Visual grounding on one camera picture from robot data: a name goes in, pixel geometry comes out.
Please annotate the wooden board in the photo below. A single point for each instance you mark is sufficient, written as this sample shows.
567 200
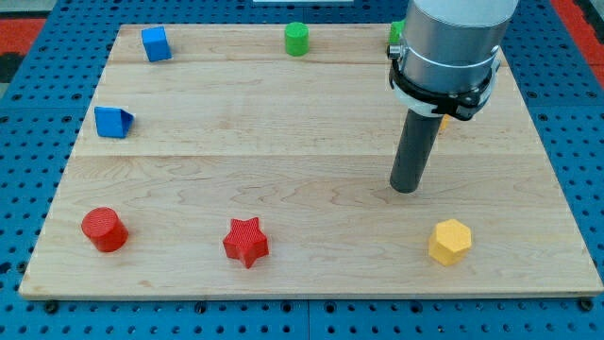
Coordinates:
233 127

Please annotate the yellow block behind rod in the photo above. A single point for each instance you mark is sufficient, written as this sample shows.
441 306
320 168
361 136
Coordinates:
444 123

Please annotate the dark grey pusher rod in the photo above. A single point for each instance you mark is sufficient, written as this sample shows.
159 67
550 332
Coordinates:
417 139

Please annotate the blue triangular prism block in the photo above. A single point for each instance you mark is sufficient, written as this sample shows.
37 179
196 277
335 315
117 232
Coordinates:
112 122

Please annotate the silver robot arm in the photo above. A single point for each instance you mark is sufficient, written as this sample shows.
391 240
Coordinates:
446 57

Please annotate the red star block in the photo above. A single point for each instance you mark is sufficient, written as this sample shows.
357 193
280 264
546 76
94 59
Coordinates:
246 241

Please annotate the green cylinder block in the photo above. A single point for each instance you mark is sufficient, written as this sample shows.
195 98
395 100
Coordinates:
297 39

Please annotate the red cylinder block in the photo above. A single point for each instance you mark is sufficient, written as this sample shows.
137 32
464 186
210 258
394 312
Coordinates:
103 227

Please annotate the green block behind arm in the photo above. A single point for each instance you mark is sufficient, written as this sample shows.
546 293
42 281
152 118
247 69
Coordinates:
396 30

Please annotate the blue cube block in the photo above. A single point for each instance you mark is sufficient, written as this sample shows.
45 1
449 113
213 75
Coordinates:
155 44

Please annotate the yellow hexagon block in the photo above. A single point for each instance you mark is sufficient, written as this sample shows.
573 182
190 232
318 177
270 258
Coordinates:
449 242

